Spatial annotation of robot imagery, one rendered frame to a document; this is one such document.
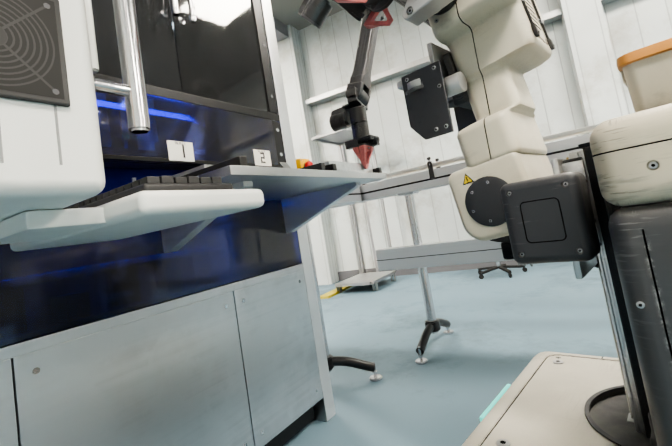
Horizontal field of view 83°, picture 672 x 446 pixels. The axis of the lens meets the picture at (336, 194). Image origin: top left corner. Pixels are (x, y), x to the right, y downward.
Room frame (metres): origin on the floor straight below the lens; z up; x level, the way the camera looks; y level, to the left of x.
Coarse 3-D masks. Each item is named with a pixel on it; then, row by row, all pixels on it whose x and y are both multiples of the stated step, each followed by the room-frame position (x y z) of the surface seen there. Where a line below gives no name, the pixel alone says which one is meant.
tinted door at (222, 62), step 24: (216, 0) 1.31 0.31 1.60; (240, 0) 1.41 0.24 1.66; (192, 24) 1.21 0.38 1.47; (216, 24) 1.30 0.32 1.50; (240, 24) 1.40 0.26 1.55; (192, 48) 1.20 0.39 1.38; (216, 48) 1.28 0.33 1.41; (240, 48) 1.38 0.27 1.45; (192, 72) 1.19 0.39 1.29; (216, 72) 1.27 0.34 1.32; (240, 72) 1.37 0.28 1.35; (216, 96) 1.26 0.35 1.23; (240, 96) 1.35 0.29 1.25; (264, 96) 1.46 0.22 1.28
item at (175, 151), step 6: (168, 144) 1.07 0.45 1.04; (174, 144) 1.09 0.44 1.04; (180, 144) 1.11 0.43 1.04; (186, 144) 1.12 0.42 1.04; (168, 150) 1.07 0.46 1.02; (174, 150) 1.09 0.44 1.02; (180, 150) 1.10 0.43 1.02; (186, 150) 1.12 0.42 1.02; (192, 150) 1.14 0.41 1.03; (174, 156) 1.09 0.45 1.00; (180, 156) 1.10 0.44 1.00; (186, 156) 1.12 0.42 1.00; (192, 156) 1.14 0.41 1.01
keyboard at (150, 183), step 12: (144, 180) 0.48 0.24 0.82; (156, 180) 0.48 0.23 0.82; (168, 180) 0.50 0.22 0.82; (180, 180) 0.51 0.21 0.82; (192, 180) 0.53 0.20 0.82; (204, 180) 0.54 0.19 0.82; (216, 180) 0.56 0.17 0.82; (108, 192) 0.53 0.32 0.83; (120, 192) 0.49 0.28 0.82; (132, 192) 0.47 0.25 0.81; (84, 204) 0.57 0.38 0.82; (96, 204) 0.53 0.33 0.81
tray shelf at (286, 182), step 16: (208, 176) 0.77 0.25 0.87; (224, 176) 0.75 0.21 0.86; (240, 176) 0.78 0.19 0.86; (256, 176) 0.81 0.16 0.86; (272, 176) 0.85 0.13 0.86; (288, 176) 0.89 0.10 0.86; (304, 176) 0.93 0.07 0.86; (320, 176) 0.99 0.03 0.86; (336, 176) 1.05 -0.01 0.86; (352, 176) 1.13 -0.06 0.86; (368, 176) 1.21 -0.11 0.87; (384, 176) 1.31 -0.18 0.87; (272, 192) 1.16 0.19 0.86; (288, 192) 1.24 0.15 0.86; (304, 192) 1.32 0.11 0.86
